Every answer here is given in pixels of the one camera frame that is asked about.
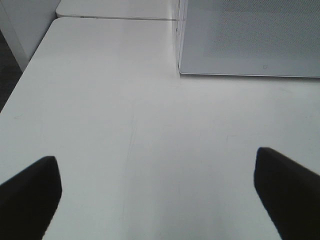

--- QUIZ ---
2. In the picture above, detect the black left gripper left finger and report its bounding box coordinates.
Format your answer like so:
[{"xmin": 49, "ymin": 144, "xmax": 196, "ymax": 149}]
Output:
[{"xmin": 0, "ymin": 156, "xmax": 62, "ymax": 240}]

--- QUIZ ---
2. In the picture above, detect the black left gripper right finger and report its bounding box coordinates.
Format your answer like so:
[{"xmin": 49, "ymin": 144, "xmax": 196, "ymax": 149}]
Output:
[{"xmin": 254, "ymin": 147, "xmax": 320, "ymax": 240}]

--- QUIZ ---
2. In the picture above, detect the white microwave door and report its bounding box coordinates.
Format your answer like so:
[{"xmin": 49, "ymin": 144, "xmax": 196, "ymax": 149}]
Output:
[{"xmin": 179, "ymin": 0, "xmax": 320, "ymax": 78}]

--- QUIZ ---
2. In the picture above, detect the white microwave oven body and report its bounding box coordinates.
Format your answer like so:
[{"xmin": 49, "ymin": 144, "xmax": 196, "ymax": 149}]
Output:
[{"xmin": 173, "ymin": 0, "xmax": 188, "ymax": 70}]

